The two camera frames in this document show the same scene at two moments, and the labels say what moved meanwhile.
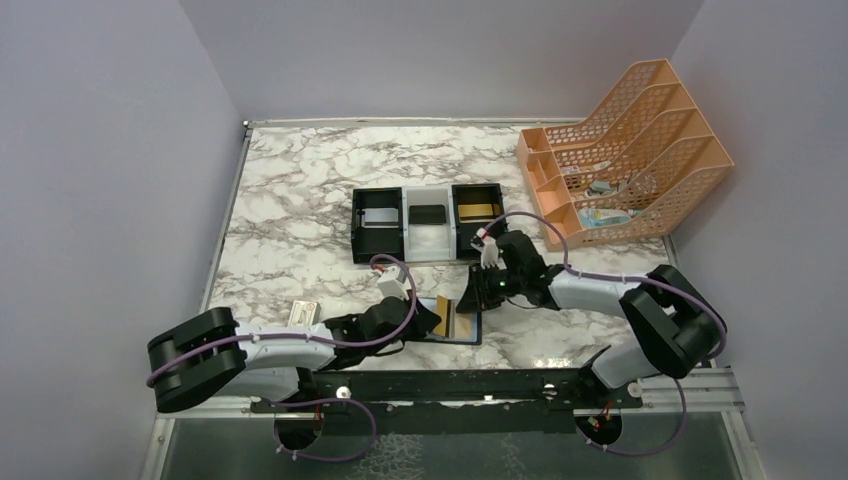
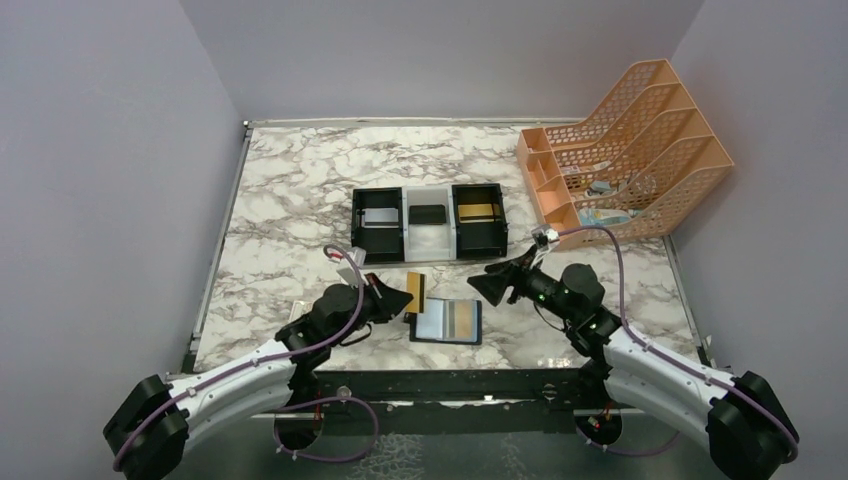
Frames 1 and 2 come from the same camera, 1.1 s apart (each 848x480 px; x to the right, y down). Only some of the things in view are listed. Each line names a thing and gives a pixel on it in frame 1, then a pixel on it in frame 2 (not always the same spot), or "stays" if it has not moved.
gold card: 478,213 stays
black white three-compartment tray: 422,223 stays
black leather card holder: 464,328 stays
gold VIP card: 442,311 -> 415,284
